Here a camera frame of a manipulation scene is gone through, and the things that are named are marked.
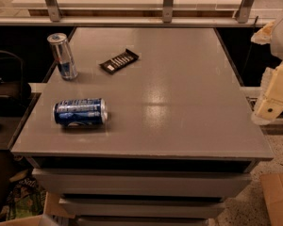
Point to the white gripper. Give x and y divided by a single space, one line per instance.
271 102

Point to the grey drawer cabinet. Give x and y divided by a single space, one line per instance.
178 141

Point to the cardboard box right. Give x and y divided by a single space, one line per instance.
272 185

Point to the cardboard box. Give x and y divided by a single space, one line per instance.
53 215
272 185

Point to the blue pepsi can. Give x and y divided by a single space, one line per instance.
81 112

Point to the tall silver energy drink can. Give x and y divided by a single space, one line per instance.
63 55

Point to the dark brown snack bar wrapper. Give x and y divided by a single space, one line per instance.
117 63

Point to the cardboard box bottom left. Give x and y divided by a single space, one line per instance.
53 215

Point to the black office chair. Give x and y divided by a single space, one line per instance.
15 92

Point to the metal railing frame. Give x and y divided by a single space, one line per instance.
138 12

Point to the green printed bag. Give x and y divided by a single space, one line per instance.
26 197

